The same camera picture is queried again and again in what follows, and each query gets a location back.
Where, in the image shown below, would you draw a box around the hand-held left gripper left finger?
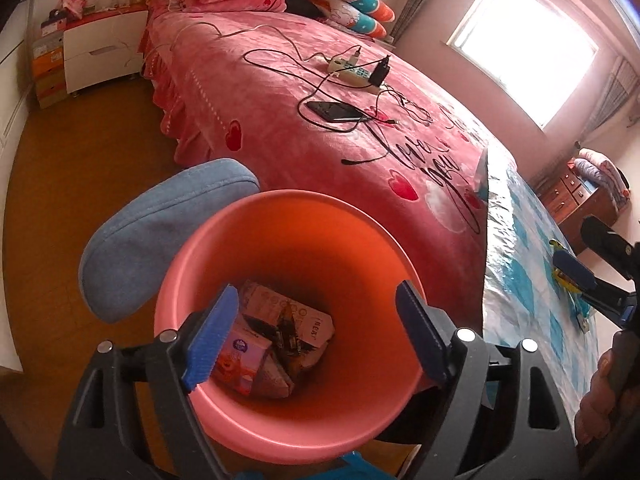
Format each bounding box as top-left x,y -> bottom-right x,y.
52,284 -> 241,480

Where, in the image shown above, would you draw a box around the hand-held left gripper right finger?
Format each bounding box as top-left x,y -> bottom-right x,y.
395,280 -> 581,480

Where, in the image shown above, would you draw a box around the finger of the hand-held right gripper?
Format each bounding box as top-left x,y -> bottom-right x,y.
552,250 -> 640,331
580,216 -> 640,281

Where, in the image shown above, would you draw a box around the yellow snack wrapper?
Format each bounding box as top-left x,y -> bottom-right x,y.
549,239 -> 583,293

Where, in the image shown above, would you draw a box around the white wet wipes pack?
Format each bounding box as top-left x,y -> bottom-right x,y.
239,280 -> 335,371

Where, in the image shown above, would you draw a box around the orange plastic bin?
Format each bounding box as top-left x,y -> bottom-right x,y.
154,190 -> 430,452

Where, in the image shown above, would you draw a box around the person's right hand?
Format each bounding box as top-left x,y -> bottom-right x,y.
574,345 -> 640,448

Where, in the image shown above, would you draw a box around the pink tissue pack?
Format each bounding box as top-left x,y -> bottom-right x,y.
210,327 -> 273,396

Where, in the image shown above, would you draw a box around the brown wooden cabinet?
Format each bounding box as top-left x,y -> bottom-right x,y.
537,157 -> 618,256

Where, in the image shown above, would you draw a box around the folded bedding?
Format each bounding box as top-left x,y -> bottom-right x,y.
572,147 -> 631,206

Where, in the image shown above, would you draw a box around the dark crumpled wrapper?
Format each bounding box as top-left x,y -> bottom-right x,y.
270,310 -> 311,363

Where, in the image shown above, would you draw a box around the blue stool cushion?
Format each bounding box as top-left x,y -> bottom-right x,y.
79,158 -> 261,324

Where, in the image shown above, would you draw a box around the blue plastic object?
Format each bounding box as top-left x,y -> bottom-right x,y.
235,452 -> 396,480

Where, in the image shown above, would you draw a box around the window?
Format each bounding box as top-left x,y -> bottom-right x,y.
447,0 -> 600,128

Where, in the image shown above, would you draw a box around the bed with pink blanket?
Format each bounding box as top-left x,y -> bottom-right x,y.
137,0 -> 518,281

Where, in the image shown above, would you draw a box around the black phone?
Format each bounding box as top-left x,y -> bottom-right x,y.
306,101 -> 368,123

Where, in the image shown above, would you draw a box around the black charger plug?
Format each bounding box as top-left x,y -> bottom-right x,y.
369,55 -> 392,86

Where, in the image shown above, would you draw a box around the white power strip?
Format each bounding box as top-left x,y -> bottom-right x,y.
327,55 -> 388,92

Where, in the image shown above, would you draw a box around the white nightstand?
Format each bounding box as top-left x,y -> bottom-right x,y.
62,2 -> 151,95

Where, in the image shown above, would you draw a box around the stack of cardboard boxes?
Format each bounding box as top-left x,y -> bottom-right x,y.
31,10 -> 68,108

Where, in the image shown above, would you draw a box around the black cloth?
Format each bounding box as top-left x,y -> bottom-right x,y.
285,0 -> 326,18

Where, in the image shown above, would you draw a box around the black cables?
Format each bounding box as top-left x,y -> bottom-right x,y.
242,47 -> 436,166

